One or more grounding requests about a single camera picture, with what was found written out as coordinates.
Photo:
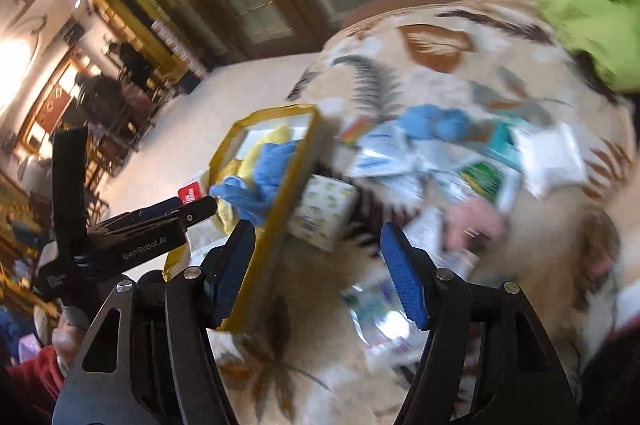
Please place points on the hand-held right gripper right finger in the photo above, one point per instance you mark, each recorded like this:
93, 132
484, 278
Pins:
405, 277

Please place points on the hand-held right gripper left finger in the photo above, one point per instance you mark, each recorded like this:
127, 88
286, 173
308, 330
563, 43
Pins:
231, 277

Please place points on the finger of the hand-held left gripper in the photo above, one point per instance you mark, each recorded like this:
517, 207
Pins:
200, 210
160, 207

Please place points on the yellow rimmed box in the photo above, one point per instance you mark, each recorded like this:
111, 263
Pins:
295, 165

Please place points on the person's left forearm red sleeve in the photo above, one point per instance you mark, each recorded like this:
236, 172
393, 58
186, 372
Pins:
30, 385

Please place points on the pink soft item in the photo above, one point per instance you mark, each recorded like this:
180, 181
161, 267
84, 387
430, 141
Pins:
475, 222

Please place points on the white soft packet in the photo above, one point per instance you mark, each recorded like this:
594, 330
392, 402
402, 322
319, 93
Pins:
550, 160

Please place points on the person's left hand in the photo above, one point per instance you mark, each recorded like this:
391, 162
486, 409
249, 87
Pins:
65, 345

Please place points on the red card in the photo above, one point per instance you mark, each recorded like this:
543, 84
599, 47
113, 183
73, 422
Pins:
190, 193

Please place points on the clear plastic packet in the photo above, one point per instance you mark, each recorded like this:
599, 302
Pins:
385, 320

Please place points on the yellow cloth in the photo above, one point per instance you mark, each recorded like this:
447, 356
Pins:
272, 142

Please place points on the white patterned tissue pack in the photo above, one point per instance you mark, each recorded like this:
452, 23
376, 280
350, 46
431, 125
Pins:
322, 212

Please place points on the pile of tissue packets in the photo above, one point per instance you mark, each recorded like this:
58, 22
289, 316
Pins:
390, 155

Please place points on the green label packet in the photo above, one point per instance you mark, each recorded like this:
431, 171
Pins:
485, 180

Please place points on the leaf printed blanket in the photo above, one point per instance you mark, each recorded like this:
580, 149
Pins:
525, 65

